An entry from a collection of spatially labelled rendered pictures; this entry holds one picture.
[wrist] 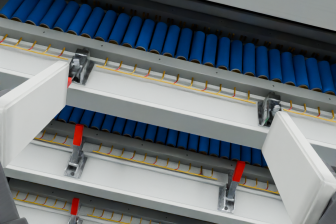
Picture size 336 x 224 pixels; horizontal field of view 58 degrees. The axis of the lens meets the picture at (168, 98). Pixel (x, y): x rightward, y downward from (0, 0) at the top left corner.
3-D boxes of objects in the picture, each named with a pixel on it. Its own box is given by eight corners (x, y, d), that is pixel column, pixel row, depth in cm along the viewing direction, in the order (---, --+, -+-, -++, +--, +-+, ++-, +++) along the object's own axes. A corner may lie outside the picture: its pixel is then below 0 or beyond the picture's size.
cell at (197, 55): (197, 29, 48) (192, 57, 44) (207, 33, 48) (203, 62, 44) (191, 36, 49) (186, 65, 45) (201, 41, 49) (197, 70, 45)
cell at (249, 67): (252, 52, 49) (252, 81, 45) (241, 49, 49) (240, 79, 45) (256, 44, 48) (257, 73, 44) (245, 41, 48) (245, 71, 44)
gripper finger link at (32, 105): (3, 171, 13) (-14, 167, 13) (65, 106, 19) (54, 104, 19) (4, 108, 12) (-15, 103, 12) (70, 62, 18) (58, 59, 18)
